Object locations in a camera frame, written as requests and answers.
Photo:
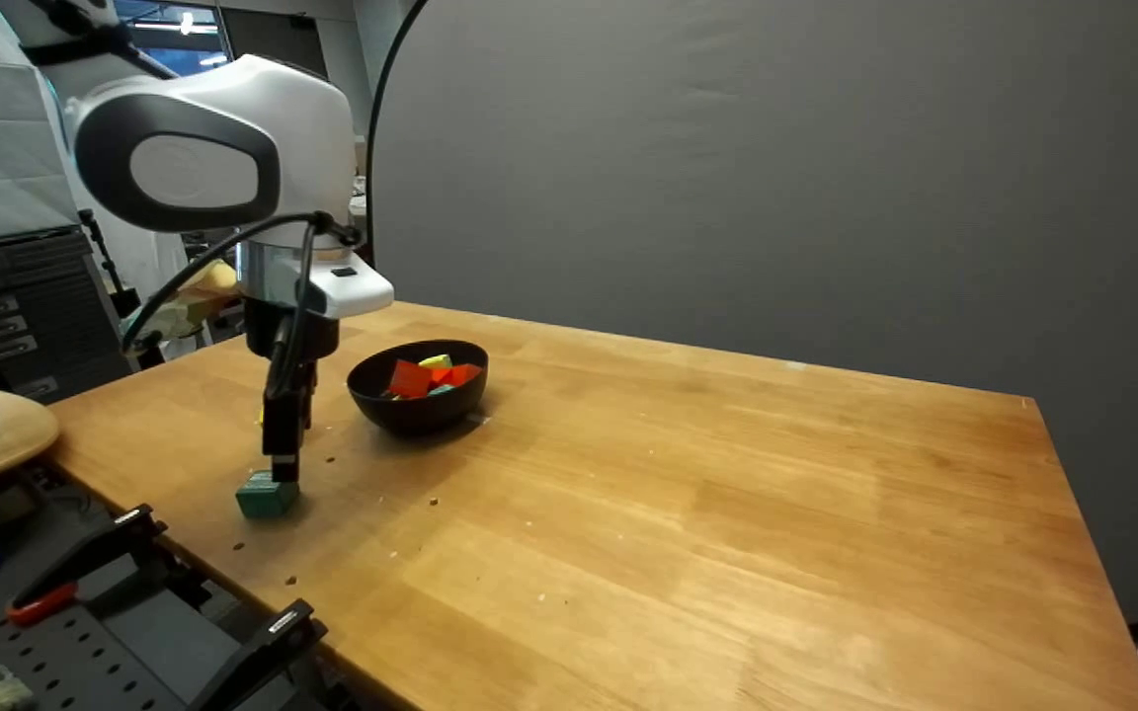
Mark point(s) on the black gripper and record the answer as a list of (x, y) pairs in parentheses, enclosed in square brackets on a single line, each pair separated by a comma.
[(296, 341)]

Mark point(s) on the large green block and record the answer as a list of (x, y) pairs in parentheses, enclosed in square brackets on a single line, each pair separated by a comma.
[(261, 494)]

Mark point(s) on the orange-red block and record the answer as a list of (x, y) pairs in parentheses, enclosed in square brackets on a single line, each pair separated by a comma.
[(466, 373)]

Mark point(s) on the large red block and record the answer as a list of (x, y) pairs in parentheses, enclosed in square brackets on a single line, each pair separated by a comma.
[(409, 381)]

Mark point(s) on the pale yellow block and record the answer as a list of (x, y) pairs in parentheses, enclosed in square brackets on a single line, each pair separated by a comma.
[(442, 361)]

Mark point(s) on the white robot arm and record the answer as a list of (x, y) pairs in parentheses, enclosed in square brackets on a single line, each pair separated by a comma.
[(250, 148)]

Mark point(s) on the black bowl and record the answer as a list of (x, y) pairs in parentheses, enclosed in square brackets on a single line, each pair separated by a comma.
[(437, 408)]

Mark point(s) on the black equipment case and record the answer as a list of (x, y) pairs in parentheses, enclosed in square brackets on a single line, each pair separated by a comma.
[(59, 327)]

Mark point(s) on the black perforated side table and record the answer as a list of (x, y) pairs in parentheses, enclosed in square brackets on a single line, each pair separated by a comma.
[(145, 635)]

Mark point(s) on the grey round backdrop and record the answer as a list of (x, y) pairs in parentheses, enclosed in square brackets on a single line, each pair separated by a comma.
[(917, 186)]

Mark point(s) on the black clamp orange handle near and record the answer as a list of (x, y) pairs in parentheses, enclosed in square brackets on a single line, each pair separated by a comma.
[(261, 657)]

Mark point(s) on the black clamp orange handle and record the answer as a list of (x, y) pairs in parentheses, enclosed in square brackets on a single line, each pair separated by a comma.
[(59, 587), (261, 657)]

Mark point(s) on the black clamp orange handle far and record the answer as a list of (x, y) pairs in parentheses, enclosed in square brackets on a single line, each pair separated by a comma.
[(59, 587)]

